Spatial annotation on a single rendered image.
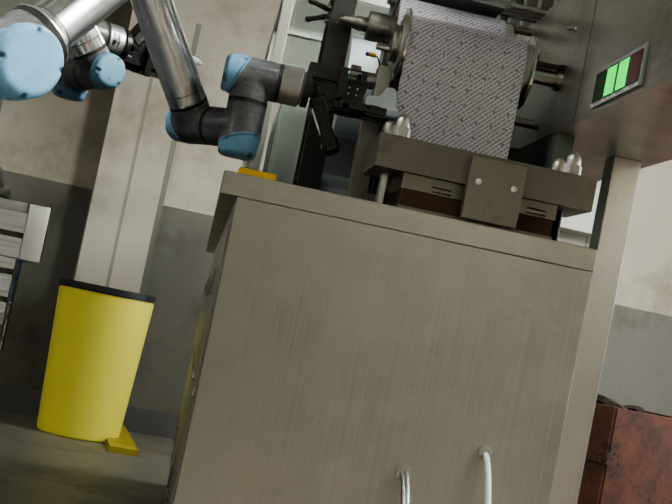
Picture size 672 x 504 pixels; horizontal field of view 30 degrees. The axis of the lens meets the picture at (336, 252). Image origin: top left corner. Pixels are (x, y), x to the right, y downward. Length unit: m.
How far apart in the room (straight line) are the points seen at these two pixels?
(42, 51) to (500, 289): 0.85
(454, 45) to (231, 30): 3.89
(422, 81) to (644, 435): 3.27
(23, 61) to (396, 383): 0.80
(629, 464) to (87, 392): 2.30
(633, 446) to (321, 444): 3.43
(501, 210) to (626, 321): 4.62
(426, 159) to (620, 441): 3.32
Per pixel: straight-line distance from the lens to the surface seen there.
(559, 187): 2.27
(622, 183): 2.66
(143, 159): 5.89
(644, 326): 6.86
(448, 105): 2.45
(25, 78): 1.99
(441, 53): 2.46
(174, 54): 2.40
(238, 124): 2.36
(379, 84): 2.50
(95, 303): 5.43
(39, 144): 6.14
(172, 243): 6.13
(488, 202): 2.22
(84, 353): 5.45
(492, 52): 2.48
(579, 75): 2.45
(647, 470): 5.53
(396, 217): 2.14
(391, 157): 2.21
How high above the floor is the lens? 0.67
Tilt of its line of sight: 4 degrees up
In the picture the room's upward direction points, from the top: 11 degrees clockwise
